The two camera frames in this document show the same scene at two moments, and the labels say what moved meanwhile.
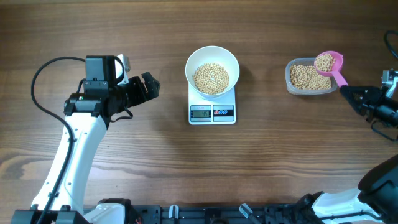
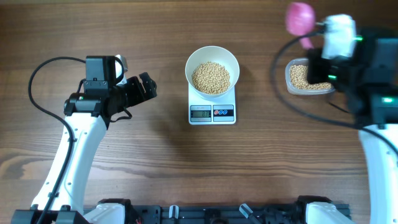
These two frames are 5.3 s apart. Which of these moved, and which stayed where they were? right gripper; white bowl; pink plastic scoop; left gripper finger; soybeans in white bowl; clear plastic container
Moved: right gripper; pink plastic scoop
Stayed: white bowl; clear plastic container; left gripper finger; soybeans in white bowl
